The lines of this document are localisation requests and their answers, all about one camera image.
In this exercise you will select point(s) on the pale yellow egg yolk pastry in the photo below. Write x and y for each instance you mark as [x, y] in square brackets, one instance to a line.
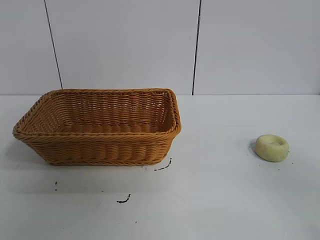
[272, 150]

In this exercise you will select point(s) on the brown wicker basket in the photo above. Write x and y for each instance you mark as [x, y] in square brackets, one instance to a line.
[105, 147]

